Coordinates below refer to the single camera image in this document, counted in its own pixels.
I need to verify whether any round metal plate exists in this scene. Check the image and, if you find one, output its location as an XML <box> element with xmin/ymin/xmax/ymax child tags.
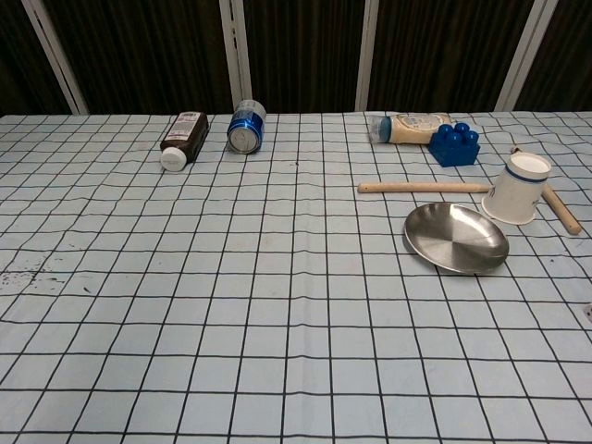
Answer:
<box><xmin>403</xmin><ymin>202</ymin><xmax>511</xmax><ymax>276</ymax></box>

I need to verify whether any white paper cup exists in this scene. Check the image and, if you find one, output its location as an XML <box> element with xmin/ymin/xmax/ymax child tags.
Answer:
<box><xmin>481</xmin><ymin>153</ymin><xmax>552</xmax><ymax>226</ymax></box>

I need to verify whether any checkered light blue tablecloth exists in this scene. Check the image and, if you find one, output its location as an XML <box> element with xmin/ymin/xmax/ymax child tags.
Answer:
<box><xmin>0</xmin><ymin>110</ymin><xmax>592</xmax><ymax>444</ymax></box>

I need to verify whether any blue drink can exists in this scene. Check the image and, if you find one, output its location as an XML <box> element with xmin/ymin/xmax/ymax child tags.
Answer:
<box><xmin>226</xmin><ymin>99</ymin><xmax>267</xmax><ymax>154</ymax></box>

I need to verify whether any long wooden stick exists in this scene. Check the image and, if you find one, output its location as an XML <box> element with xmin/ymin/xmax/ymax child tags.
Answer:
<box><xmin>357</xmin><ymin>181</ymin><xmax>491</xmax><ymax>195</ymax></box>

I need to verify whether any brown bottle white cap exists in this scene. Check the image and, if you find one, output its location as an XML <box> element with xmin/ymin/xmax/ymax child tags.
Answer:
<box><xmin>159</xmin><ymin>110</ymin><xmax>210</xmax><ymax>174</ymax></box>

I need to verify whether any mayonnaise squeeze bottle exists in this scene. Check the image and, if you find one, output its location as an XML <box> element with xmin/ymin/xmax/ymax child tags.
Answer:
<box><xmin>368</xmin><ymin>112</ymin><xmax>450</xmax><ymax>146</ymax></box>

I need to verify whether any blue building block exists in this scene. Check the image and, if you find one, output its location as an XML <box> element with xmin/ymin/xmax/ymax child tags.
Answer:
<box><xmin>427</xmin><ymin>120</ymin><xmax>481</xmax><ymax>168</ymax></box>

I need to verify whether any dark pleated curtain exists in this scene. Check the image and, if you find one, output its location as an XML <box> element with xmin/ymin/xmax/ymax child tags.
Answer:
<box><xmin>0</xmin><ymin>0</ymin><xmax>592</xmax><ymax>116</ymax></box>

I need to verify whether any tapered wooden stick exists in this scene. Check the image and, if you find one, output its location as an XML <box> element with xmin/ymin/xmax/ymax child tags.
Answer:
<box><xmin>508</xmin><ymin>145</ymin><xmax>583</xmax><ymax>236</ymax></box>

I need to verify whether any white frame post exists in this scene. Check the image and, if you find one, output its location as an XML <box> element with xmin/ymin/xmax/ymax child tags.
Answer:
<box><xmin>354</xmin><ymin>0</ymin><xmax>393</xmax><ymax>112</ymax></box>
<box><xmin>218</xmin><ymin>0</ymin><xmax>254</xmax><ymax>114</ymax></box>
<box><xmin>494</xmin><ymin>0</ymin><xmax>561</xmax><ymax>112</ymax></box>
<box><xmin>20</xmin><ymin>0</ymin><xmax>90</xmax><ymax>116</ymax></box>

